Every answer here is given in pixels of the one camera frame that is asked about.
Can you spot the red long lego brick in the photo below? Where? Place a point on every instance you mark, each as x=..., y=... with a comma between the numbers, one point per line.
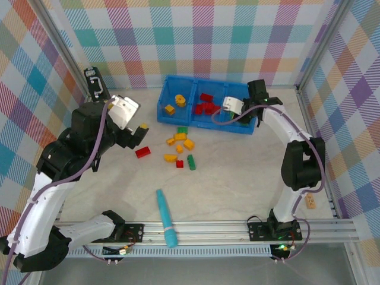
x=212, y=112
x=143, y=151
x=198, y=108
x=209, y=106
x=206, y=97

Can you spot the yellow round lego piece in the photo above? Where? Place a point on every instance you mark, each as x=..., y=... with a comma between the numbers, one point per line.
x=179, y=100

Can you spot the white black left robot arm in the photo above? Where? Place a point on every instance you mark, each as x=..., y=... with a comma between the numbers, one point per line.
x=44, y=207

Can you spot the yellow small lego brick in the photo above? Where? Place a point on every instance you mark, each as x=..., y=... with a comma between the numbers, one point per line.
x=170, y=141
x=179, y=148

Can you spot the yellow half-round lego brick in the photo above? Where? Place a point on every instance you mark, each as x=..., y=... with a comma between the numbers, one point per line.
x=170, y=157

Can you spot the blue plastic bin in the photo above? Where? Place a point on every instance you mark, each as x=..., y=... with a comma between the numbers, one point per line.
x=166, y=89

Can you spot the black connector panel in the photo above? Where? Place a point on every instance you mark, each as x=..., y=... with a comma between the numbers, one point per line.
x=96, y=86

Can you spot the red small lego brick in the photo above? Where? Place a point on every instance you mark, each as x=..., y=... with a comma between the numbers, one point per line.
x=179, y=164

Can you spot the green long lego brick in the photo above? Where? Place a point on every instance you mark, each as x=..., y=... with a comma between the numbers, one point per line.
x=191, y=162

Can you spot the teal marker pen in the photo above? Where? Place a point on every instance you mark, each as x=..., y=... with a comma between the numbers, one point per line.
x=166, y=218

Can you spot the small wooden block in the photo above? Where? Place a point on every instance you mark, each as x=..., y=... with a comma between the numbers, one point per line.
x=310, y=200

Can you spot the small circuit board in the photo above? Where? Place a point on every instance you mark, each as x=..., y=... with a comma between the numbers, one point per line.
x=282, y=248
x=126, y=250

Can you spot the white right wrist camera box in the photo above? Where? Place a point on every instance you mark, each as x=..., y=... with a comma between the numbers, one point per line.
x=233, y=104

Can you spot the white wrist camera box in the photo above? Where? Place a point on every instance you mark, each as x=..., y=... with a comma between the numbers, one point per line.
x=233, y=104
x=123, y=111

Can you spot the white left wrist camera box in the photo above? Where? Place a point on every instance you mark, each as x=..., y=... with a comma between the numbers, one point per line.
x=123, y=111

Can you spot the aluminium frame post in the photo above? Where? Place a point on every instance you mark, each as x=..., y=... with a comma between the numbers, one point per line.
x=323, y=44
x=59, y=47

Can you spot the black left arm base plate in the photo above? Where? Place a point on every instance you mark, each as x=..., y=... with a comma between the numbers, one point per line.
x=136, y=233

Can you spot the aluminium side rail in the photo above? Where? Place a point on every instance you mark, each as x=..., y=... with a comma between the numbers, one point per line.
x=329, y=196

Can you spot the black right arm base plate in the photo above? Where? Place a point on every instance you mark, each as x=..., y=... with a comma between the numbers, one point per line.
x=256, y=231

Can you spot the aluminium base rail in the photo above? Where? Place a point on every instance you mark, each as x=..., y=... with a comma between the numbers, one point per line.
x=207, y=230

